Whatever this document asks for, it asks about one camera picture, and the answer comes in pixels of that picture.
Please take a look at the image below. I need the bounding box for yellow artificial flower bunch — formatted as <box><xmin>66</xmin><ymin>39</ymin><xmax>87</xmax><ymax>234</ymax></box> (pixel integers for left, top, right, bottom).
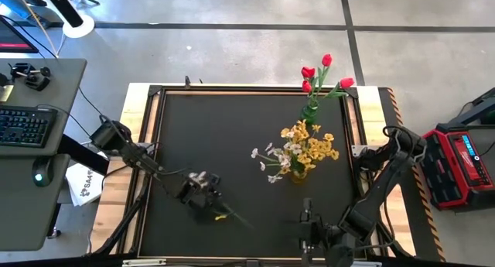
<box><xmin>299</xmin><ymin>132</ymin><xmax>340</xmax><ymax>174</ymax></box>
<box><xmin>280</xmin><ymin>118</ymin><xmax>323</xmax><ymax>152</ymax></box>

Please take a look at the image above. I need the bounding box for black clamp mount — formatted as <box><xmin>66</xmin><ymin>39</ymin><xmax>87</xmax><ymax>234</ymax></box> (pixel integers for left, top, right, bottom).
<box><xmin>8</xmin><ymin>61</ymin><xmax>53</xmax><ymax>92</ymax></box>

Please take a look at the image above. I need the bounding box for green glass vase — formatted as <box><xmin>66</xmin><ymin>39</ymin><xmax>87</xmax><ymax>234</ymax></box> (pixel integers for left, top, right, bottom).
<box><xmin>300</xmin><ymin>104</ymin><xmax>320</xmax><ymax>125</ymax></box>

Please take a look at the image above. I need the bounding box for hazard-striped black floor mat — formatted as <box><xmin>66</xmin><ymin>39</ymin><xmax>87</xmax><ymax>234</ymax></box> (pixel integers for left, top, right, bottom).
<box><xmin>378</xmin><ymin>87</ymin><xmax>446</xmax><ymax>263</ymax></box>

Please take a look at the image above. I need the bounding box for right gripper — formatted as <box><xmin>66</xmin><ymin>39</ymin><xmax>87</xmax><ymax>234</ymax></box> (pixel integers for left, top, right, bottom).
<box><xmin>285</xmin><ymin>199</ymin><xmax>341</xmax><ymax>267</ymax></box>

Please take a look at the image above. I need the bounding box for black equipment stand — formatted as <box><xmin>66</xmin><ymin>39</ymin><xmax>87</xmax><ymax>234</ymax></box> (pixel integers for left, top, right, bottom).
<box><xmin>456</xmin><ymin>87</ymin><xmax>495</xmax><ymax>125</ymax></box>

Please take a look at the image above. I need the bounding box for white printed paper bag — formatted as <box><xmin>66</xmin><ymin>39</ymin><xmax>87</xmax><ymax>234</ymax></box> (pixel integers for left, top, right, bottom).
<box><xmin>64</xmin><ymin>162</ymin><xmax>108</xmax><ymax>207</ymax></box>

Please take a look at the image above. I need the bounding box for white round stand base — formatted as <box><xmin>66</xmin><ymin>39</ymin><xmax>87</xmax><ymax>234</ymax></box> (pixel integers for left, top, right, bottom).
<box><xmin>61</xmin><ymin>13</ymin><xmax>96</xmax><ymax>39</ymax></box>

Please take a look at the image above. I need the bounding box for black computer keyboard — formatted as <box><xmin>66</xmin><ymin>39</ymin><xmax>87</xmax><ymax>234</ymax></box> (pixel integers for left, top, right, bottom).
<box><xmin>0</xmin><ymin>105</ymin><xmax>59</xmax><ymax>149</ymax></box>

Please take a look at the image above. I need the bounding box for grey desk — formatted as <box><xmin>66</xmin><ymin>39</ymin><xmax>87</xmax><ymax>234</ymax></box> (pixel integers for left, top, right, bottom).
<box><xmin>0</xmin><ymin>57</ymin><xmax>88</xmax><ymax>252</ymax></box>

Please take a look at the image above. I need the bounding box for black computer mouse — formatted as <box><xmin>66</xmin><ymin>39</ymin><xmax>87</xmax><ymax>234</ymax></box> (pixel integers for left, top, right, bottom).
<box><xmin>31</xmin><ymin>156</ymin><xmax>55</xmax><ymax>188</ymax></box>

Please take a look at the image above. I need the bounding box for yellow glass vase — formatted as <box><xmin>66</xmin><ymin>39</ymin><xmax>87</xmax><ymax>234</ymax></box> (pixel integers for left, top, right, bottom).
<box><xmin>288</xmin><ymin>169</ymin><xmax>310</xmax><ymax>185</ymax></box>

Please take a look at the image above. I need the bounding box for white artificial flower bunch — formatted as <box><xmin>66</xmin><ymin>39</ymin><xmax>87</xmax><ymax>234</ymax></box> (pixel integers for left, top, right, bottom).
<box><xmin>187</xmin><ymin>170</ymin><xmax>254</xmax><ymax>230</ymax></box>
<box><xmin>250</xmin><ymin>142</ymin><xmax>305</xmax><ymax>184</ymax></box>

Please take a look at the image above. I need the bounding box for black table mat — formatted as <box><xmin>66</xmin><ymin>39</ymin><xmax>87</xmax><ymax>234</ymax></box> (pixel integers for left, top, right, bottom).
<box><xmin>138</xmin><ymin>89</ymin><xmax>367</xmax><ymax>260</ymax></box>

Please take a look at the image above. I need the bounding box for black aluminium table frame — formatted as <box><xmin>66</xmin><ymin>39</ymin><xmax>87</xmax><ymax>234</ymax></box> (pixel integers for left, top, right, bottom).
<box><xmin>87</xmin><ymin>75</ymin><xmax>417</xmax><ymax>267</ymax></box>

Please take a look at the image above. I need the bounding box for red artificial tulip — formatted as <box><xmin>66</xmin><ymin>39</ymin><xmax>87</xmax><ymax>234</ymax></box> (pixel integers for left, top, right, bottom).
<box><xmin>300</xmin><ymin>66</ymin><xmax>320</xmax><ymax>105</ymax></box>
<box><xmin>315</xmin><ymin>53</ymin><xmax>334</xmax><ymax>105</ymax></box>
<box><xmin>301</xmin><ymin>80</ymin><xmax>316</xmax><ymax>105</ymax></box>
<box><xmin>315</xmin><ymin>77</ymin><xmax>356</xmax><ymax>105</ymax></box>

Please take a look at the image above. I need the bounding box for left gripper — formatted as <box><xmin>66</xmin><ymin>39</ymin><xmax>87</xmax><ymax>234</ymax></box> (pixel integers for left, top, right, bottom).
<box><xmin>176</xmin><ymin>181</ymin><xmax>233</xmax><ymax>224</ymax></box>

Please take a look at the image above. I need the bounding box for black desk monitor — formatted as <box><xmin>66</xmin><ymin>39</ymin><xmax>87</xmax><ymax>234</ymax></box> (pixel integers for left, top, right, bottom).
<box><xmin>0</xmin><ymin>15</ymin><xmax>39</xmax><ymax>54</ymax></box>

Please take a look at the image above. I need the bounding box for black stand column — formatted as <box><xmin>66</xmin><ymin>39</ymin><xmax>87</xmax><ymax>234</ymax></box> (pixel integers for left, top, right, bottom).
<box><xmin>39</xmin><ymin>0</ymin><xmax>84</xmax><ymax>28</ymax></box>

